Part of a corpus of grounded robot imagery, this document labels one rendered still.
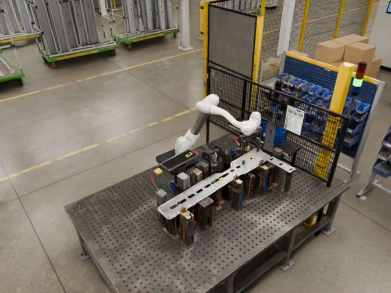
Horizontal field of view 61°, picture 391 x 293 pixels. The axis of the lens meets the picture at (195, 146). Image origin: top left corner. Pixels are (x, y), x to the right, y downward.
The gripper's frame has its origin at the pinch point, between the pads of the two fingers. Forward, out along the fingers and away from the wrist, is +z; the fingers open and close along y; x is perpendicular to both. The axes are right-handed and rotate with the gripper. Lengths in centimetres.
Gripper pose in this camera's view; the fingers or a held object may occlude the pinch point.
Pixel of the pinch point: (252, 148)
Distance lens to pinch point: 347.8
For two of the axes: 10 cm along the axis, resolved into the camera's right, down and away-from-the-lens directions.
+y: 6.7, 4.1, -6.2
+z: 0.1, 8.3, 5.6
